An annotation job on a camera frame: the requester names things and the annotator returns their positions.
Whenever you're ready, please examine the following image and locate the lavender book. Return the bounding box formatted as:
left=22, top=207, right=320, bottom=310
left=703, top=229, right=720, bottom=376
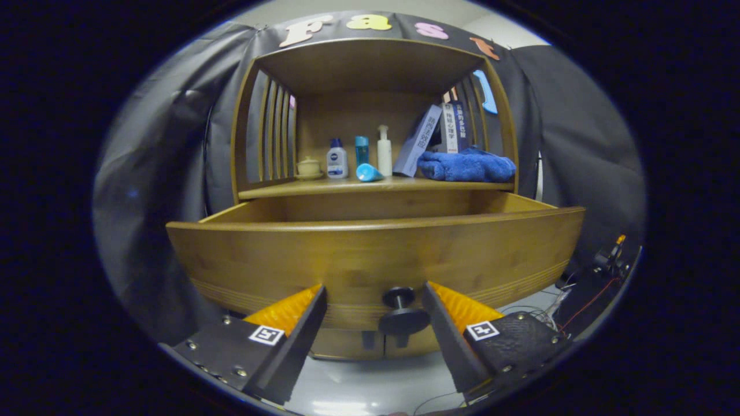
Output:
left=393, top=105, right=443, bottom=177

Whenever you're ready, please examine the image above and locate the white pump bottle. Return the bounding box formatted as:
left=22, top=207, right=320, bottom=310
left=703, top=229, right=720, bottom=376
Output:
left=377, top=125, right=393, bottom=177

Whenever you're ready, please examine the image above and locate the tangle of floor cables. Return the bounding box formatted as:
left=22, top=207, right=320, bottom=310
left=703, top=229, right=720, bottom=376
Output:
left=497, top=277, right=579, bottom=336

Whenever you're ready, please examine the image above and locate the blue towel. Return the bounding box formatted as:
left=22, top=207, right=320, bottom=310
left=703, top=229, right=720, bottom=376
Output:
left=417, top=147, right=517, bottom=183

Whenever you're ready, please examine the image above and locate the white bottle with blue cap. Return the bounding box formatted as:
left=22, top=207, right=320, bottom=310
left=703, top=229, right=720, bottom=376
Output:
left=326, top=138, right=349, bottom=179

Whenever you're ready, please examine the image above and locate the wooden cabinet door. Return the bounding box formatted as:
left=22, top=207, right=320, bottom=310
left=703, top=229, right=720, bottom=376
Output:
left=383, top=329, right=443, bottom=356
left=309, top=329, right=382, bottom=360

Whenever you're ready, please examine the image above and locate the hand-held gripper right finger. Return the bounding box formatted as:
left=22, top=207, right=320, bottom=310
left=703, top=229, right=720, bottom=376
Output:
left=421, top=281, right=573, bottom=402

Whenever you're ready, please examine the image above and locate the black device with orange part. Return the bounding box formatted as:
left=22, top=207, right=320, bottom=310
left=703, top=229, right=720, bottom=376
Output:
left=593, top=234, right=631, bottom=278

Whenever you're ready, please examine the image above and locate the beige lidded ceramic cup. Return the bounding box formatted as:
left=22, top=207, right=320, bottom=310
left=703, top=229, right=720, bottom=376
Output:
left=294, top=156, right=324, bottom=180

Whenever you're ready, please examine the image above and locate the wooden drawer with black knob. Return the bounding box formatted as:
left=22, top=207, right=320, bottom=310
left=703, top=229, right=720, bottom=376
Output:
left=166, top=191, right=586, bottom=337

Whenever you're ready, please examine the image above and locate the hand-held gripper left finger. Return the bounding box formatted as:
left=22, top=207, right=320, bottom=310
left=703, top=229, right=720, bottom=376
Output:
left=159, top=284, right=328, bottom=406

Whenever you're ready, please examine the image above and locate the wooden countertop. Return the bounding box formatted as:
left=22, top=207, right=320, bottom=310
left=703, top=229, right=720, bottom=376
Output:
left=238, top=175, right=515, bottom=200

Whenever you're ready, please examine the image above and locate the wooden cabinet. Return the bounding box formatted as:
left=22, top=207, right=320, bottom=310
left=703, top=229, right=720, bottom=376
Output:
left=231, top=38, right=519, bottom=360

